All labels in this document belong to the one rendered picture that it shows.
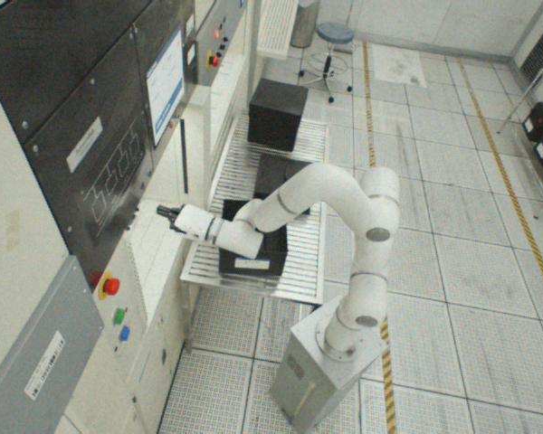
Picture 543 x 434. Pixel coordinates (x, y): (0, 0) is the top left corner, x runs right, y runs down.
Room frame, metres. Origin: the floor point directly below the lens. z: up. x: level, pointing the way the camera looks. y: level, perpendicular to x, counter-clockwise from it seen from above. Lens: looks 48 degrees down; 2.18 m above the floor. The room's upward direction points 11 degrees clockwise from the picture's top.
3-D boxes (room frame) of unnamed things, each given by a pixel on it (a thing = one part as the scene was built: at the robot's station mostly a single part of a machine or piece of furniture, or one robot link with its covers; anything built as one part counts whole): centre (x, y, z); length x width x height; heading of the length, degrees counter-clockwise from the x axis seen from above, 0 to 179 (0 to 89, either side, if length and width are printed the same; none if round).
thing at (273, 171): (1.47, -0.03, 0.83); 0.29 x 0.29 x 0.13; 3
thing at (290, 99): (1.94, 0.08, 0.89); 0.29 x 0.29 x 0.25; 86
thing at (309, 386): (0.72, -0.35, 0.38); 0.28 x 0.28 x 0.76; 46
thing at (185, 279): (1.49, 0.03, 0.38); 1.30 x 0.60 x 0.76; 1
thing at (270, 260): (1.06, 0.06, 0.85); 0.28 x 0.28 x 0.17; 9
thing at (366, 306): (0.68, -0.34, 1.07); 0.19 x 0.12 x 0.24; 176
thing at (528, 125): (3.43, -2.31, 0.31); 0.30 x 0.28 x 0.26; 178
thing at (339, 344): (0.72, -0.35, 0.85); 0.19 x 0.19 x 0.18
